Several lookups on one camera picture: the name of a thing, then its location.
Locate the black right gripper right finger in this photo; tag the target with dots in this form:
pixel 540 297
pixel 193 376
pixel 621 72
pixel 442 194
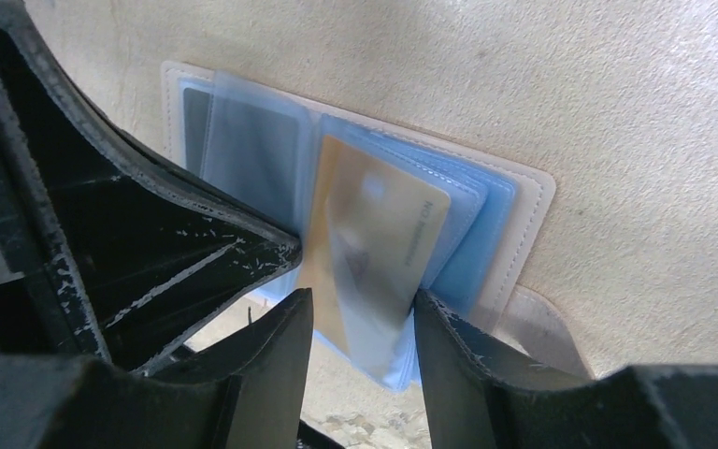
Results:
pixel 481 393

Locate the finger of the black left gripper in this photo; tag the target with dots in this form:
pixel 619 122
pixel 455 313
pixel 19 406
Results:
pixel 106 247

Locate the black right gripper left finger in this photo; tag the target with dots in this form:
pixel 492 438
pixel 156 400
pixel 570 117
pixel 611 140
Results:
pixel 245 391

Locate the gold credit card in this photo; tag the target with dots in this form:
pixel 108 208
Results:
pixel 372 230

